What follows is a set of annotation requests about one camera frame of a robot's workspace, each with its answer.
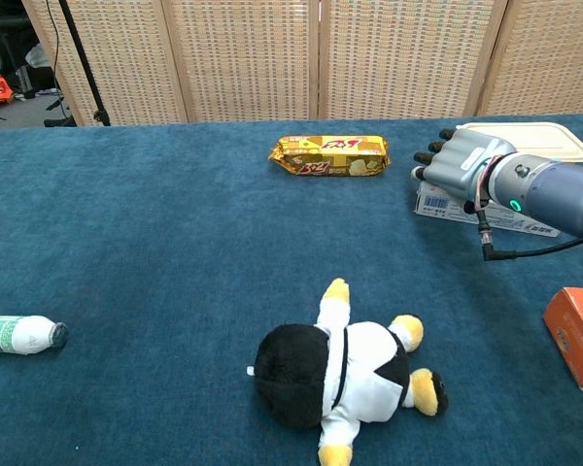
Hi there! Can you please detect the golden biscuit packet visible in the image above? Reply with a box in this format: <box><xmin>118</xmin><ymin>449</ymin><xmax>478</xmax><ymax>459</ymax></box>
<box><xmin>268</xmin><ymin>135</ymin><xmax>392</xmax><ymax>177</ymax></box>

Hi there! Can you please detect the beige lidded food container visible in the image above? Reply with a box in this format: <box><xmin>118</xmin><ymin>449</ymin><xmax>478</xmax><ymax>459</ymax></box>
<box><xmin>459</xmin><ymin>121</ymin><xmax>583</xmax><ymax>164</ymax></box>

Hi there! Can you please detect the orange cardboard box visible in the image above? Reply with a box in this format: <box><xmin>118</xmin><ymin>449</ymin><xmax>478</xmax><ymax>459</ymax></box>
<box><xmin>542</xmin><ymin>286</ymin><xmax>583</xmax><ymax>393</ymax></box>

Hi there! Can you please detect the blue felt table cover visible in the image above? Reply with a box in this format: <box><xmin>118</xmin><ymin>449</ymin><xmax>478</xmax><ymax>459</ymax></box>
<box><xmin>0</xmin><ymin>114</ymin><xmax>583</xmax><ymax>466</ymax></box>

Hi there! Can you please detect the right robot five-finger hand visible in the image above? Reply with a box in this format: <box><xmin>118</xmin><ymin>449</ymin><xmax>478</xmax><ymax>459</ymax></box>
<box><xmin>410</xmin><ymin>124</ymin><xmax>517</xmax><ymax>215</ymax></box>

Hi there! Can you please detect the black tripod stand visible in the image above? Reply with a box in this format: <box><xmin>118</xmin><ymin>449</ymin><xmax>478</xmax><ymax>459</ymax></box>
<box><xmin>43</xmin><ymin>0</ymin><xmax>113</xmax><ymax>127</ymax></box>

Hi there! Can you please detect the woven rattan folding screen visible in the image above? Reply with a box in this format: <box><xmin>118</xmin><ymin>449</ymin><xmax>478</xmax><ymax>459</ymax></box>
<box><xmin>21</xmin><ymin>0</ymin><xmax>583</xmax><ymax>127</ymax></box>

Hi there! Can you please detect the white toothpaste box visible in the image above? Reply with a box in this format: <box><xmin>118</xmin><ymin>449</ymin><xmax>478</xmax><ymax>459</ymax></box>
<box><xmin>414</xmin><ymin>181</ymin><xmax>563</xmax><ymax>239</ymax></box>

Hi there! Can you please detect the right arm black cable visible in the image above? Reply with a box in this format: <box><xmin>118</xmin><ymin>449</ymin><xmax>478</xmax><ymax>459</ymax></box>
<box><xmin>474</xmin><ymin>193</ymin><xmax>583</xmax><ymax>262</ymax></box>

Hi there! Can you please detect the black office chair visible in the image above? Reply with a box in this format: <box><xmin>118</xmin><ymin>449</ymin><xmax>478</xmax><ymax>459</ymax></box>
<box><xmin>0</xmin><ymin>14</ymin><xmax>38</xmax><ymax>98</ymax></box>

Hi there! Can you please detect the white plastic bottle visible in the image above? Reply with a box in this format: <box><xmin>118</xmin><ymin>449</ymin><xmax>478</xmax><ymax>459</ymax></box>
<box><xmin>0</xmin><ymin>314</ymin><xmax>70</xmax><ymax>358</ymax></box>

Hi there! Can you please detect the penguin plush toy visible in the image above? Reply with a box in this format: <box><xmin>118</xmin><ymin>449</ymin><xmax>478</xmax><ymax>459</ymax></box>
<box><xmin>246</xmin><ymin>277</ymin><xmax>449</xmax><ymax>466</ymax></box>

